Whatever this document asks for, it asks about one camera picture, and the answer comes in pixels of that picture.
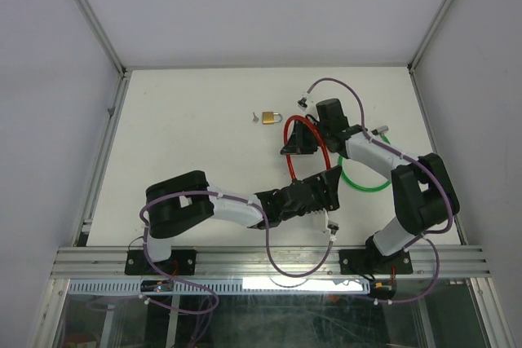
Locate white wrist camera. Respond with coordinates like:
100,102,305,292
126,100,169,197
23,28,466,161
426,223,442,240
297,90,315,112
325,211,339,243

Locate left aluminium frame post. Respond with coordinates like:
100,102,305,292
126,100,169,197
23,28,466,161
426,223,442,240
74,0,126,76

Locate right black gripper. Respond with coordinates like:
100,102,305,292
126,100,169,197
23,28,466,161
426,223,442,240
281,118,330,154

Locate slotted cable duct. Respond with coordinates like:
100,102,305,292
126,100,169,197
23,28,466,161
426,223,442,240
69,277,370,296

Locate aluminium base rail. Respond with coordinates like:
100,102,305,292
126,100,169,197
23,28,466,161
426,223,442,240
51,244,491,280

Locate red cable lock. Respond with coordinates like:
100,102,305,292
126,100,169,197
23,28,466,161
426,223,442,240
283,114,332,181

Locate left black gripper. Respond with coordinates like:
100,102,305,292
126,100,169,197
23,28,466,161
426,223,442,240
281,167,341,222

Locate green cable lock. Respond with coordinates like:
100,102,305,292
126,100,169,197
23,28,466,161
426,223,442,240
341,126,391,193

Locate right black mount plate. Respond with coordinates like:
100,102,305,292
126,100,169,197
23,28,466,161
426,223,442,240
338,249,413,276

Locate right aluminium frame post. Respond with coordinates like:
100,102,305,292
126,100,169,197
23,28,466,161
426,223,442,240
407,0,455,73

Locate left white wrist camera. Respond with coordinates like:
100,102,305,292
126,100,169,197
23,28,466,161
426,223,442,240
325,211,339,243

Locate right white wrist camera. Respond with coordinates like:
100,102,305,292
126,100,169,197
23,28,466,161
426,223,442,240
297,90,315,112

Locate large brass padlock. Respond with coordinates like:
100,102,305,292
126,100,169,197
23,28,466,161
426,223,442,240
261,112,283,125

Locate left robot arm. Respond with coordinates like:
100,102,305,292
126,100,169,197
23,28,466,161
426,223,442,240
139,165,342,274

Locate left black mount plate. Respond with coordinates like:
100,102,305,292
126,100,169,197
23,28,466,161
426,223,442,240
124,246,197,276

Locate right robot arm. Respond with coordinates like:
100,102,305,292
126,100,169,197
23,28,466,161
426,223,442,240
281,99,460,272

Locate black mount plate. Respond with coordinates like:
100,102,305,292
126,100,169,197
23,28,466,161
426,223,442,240
338,249,413,276
124,246,197,276

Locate aluminium frame post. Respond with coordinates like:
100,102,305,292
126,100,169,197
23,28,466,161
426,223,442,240
74,0,126,76
407,0,455,73

